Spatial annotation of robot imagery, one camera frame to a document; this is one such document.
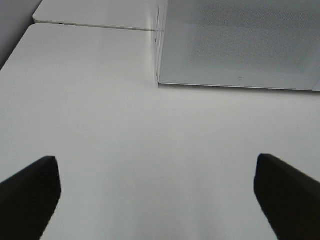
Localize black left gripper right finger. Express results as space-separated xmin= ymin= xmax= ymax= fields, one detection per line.
xmin=254 ymin=153 xmax=320 ymax=240

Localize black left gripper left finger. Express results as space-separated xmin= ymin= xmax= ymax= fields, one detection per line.
xmin=0 ymin=156 xmax=62 ymax=240

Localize white microwave door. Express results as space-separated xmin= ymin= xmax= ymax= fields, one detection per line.
xmin=158 ymin=0 xmax=320 ymax=91

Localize white microwave oven body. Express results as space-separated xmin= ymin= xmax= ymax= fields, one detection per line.
xmin=150 ymin=0 xmax=169 ymax=86

